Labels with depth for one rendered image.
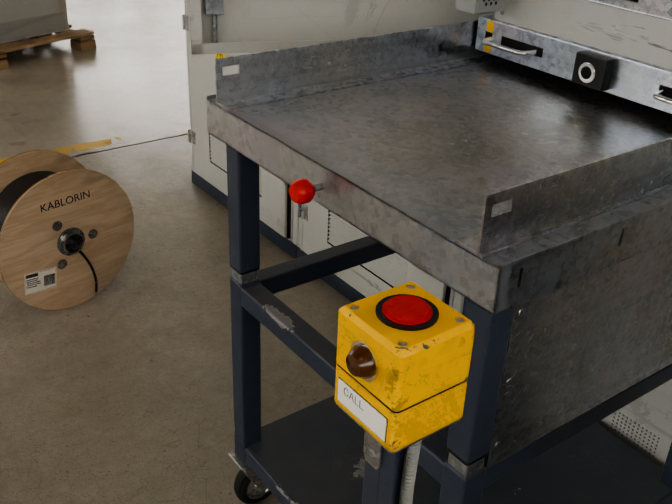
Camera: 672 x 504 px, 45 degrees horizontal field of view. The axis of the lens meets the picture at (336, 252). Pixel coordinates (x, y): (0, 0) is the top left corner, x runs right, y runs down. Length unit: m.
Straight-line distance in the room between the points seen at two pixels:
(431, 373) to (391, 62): 0.88
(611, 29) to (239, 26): 0.66
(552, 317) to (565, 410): 0.19
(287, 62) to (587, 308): 0.59
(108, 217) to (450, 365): 1.76
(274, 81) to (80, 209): 1.07
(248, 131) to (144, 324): 1.16
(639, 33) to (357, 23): 0.54
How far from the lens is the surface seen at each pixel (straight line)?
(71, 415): 1.99
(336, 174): 1.01
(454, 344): 0.64
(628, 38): 1.36
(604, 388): 1.20
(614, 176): 0.99
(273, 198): 2.52
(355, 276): 2.25
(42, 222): 2.22
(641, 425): 1.73
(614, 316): 1.11
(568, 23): 1.43
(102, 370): 2.11
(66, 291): 2.34
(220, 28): 1.57
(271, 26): 1.58
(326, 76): 1.35
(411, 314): 0.63
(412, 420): 0.65
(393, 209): 0.94
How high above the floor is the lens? 1.25
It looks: 29 degrees down
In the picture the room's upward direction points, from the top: 3 degrees clockwise
